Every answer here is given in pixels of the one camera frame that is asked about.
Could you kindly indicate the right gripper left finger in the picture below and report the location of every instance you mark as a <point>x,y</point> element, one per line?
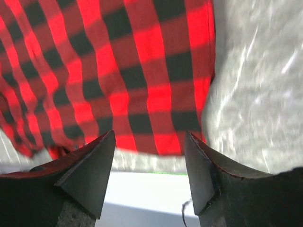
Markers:
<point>66,192</point>

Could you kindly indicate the red black plaid shirt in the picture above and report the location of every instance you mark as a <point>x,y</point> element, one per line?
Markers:
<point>72,70</point>

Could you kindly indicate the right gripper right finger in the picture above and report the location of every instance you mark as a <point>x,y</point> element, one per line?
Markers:
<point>226,193</point>

